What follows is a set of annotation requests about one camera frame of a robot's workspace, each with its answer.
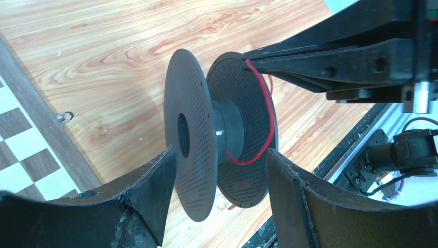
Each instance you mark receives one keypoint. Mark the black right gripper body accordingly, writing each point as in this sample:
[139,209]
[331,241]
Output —
[418,93]

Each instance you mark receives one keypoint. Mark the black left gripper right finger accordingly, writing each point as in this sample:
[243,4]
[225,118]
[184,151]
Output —
[388,225]

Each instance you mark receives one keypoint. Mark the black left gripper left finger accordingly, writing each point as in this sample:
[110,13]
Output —
[130,211]

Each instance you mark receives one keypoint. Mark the grey perforated cable spool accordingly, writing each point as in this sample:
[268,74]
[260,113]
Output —
[221,124]

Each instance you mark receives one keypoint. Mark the wooden chessboard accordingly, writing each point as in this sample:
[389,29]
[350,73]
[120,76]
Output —
[39,160]

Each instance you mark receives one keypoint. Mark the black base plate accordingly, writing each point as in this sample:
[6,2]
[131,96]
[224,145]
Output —
[308,207]

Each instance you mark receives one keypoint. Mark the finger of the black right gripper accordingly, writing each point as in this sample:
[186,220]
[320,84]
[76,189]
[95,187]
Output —
[340,30]
[383,66]

